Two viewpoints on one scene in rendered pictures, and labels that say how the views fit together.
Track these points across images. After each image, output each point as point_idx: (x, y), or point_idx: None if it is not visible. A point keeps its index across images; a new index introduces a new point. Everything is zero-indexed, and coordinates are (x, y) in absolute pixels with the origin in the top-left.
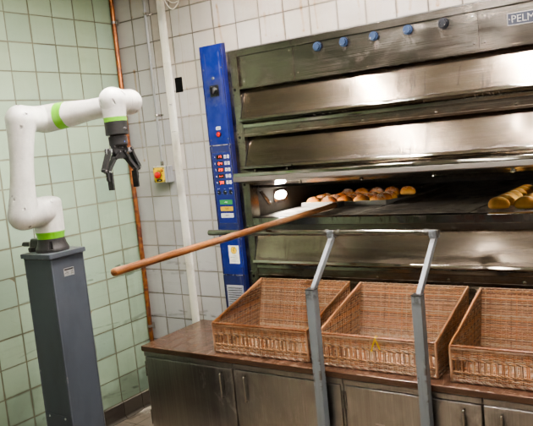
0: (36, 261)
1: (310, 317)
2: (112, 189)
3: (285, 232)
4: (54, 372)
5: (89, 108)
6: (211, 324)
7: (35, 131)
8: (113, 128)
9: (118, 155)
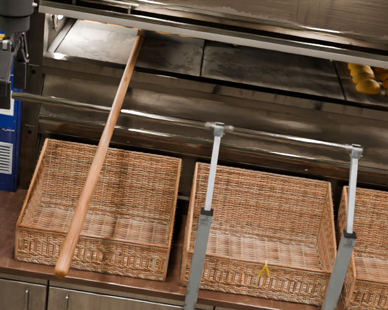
0: None
1: (199, 244)
2: (5, 108)
3: (149, 117)
4: None
5: None
6: (17, 227)
7: None
8: (20, 7)
9: (16, 49)
